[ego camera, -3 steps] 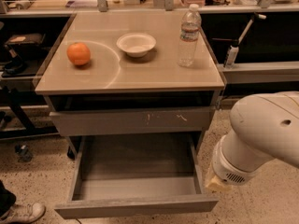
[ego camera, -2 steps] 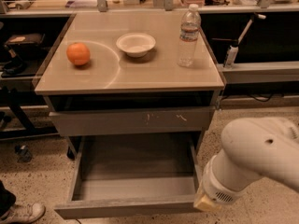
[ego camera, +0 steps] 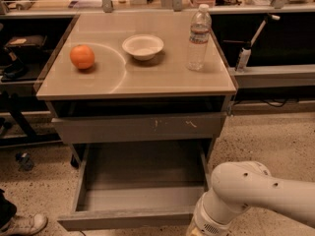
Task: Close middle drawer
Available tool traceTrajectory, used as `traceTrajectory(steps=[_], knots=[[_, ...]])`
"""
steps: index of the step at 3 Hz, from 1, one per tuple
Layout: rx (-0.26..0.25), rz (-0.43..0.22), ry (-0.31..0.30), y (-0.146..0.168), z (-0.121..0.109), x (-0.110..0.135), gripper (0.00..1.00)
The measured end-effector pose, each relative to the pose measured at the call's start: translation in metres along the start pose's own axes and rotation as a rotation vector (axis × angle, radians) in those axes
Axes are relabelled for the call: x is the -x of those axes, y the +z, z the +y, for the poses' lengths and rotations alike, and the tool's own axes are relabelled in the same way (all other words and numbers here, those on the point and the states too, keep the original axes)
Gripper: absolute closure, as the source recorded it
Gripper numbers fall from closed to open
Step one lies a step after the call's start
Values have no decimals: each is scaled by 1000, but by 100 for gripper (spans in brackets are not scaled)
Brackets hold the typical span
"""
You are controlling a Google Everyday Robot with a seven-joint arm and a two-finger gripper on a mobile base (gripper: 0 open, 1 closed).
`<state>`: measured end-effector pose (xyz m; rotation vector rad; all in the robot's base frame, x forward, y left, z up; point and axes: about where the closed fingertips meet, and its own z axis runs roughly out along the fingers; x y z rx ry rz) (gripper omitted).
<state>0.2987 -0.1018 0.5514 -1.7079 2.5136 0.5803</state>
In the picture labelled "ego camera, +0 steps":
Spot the grey drawer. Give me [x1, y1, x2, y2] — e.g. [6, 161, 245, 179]
[58, 140, 210, 231]
[52, 113, 225, 144]

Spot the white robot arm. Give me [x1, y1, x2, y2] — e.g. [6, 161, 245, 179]
[185, 161, 315, 236]

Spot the grey top drawer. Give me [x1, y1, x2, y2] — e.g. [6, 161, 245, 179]
[52, 113, 225, 144]

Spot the grey drawer cabinet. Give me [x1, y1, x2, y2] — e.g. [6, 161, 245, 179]
[35, 11, 238, 169]

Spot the white sneaker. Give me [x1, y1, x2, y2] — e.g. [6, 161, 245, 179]
[0, 213, 48, 236]

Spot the white caulk gun tool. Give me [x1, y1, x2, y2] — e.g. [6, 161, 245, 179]
[234, 14, 281, 72]

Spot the small dark floor object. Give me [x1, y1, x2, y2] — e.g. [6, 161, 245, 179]
[15, 152, 33, 171]

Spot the white bowl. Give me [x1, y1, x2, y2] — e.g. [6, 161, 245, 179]
[122, 34, 164, 61]

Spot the orange fruit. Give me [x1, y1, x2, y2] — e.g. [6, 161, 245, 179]
[70, 45, 95, 70]

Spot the clear plastic water bottle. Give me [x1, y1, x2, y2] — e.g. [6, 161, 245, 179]
[187, 4, 212, 71]

